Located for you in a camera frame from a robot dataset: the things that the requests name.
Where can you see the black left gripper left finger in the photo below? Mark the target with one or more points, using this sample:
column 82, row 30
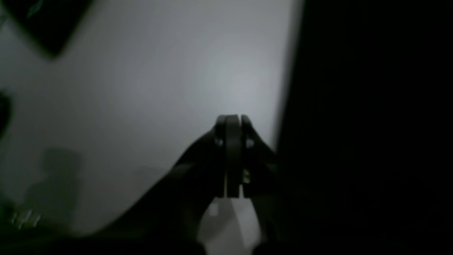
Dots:
column 166, row 219

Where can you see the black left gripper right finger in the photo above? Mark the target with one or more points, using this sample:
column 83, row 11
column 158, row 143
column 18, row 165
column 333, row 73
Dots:
column 261, row 187

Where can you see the black T-shirt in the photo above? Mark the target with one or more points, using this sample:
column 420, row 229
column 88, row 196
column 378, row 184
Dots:
column 365, row 144

